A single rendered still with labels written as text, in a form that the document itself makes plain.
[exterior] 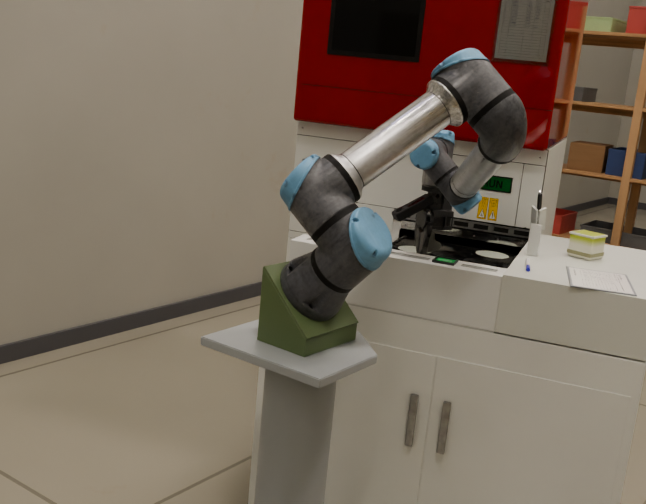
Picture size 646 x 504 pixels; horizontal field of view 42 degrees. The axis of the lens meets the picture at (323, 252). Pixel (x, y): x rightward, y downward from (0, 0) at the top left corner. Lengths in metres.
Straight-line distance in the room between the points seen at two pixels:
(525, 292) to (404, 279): 0.30
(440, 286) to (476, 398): 0.29
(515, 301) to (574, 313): 0.14
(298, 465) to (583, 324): 0.73
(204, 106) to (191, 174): 0.36
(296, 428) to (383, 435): 0.44
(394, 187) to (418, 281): 0.69
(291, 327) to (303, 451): 0.29
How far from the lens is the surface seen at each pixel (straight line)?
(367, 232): 1.66
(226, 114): 4.59
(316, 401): 1.82
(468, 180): 2.04
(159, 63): 4.22
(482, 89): 1.80
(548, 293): 2.03
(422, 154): 2.15
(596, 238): 2.34
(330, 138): 2.77
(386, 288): 2.11
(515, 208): 2.64
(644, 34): 6.72
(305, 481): 1.90
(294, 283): 1.74
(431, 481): 2.24
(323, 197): 1.68
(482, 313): 2.06
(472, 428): 2.16
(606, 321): 2.04
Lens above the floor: 1.42
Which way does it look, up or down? 13 degrees down
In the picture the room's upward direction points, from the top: 6 degrees clockwise
